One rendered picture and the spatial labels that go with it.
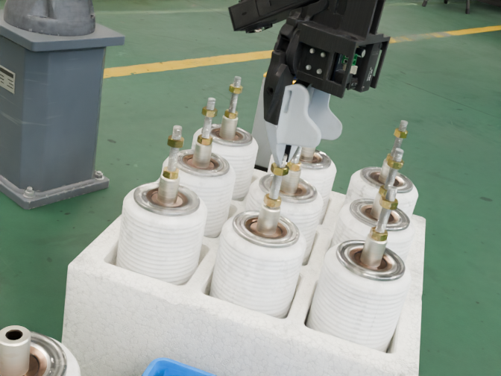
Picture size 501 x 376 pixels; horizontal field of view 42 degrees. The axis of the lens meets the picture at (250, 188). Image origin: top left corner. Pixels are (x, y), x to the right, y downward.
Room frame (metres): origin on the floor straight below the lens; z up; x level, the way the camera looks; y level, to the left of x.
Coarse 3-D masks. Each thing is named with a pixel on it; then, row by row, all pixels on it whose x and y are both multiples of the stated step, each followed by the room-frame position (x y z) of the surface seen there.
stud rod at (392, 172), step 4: (396, 152) 0.73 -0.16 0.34; (400, 152) 0.73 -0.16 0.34; (396, 156) 0.73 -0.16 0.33; (400, 156) 0.73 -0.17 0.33; (396, 160) 0.73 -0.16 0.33; (400, 160) 0.73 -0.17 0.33; (392, 168) 0.73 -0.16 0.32; (388, 172) 0.73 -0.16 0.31; (392, 172) 0.73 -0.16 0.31; (396, 172) 0.73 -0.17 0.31; (388, 176) 0.73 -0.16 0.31; (392, 176) 0.73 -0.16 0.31; (388, 180) 0.73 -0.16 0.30; (392, 180) 0.73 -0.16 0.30; (388, 184) 0.73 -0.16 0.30; (392, 184) 0.73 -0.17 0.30
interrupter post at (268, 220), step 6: (264, 204) 0.64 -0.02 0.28; (264, 210) 0.63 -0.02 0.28; (270, 210) 0.63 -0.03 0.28; (276, 210) 0.63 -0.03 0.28; (264, 216) 0.63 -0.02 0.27; (270, 216) 0.63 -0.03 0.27; (276, 216) 0.63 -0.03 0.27; (258, 222) 0.63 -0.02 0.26; (264, 222) 0.63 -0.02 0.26; (270, 222) 0.63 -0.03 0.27; (276, 222) 0.63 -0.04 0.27; (258, 228) 0.63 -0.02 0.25; (264, 228) 0.63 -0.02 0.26; (270, 228) 0.63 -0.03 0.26; (276, 228) 0.63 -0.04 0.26; (270, 234) 0.63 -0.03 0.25
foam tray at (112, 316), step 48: (336, 192) 0.93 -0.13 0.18; (96, 240) 0.65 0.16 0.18; (96, 288) 0.59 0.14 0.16; (144, 288) 0.58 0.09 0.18; (192, 288) 0.60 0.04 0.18; (96, 336) 0.59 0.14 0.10; (144, 336) 0.58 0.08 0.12; (192, 336) 0.57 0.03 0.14; (240, 336) 0.56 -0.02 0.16; (288, 336) 0.55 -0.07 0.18
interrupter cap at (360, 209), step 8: (360, 200) 0.76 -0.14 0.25; (368, 200) 0.76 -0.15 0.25; (352, 208) 0.73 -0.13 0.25; (360, 208) 0.74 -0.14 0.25; (368, 208) 0.75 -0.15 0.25; (360, 216) 0.71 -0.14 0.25; (368, 216) 0.72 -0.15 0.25; (392, 216) 0.74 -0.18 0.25; (400, 216) 0.74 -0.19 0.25; (408, 216) 0.74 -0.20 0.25; (368, 224) 0.70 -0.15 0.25; (392, 224) 0.71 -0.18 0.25; (400, 224) 0.72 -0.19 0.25; (408, 224) 0.72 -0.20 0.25
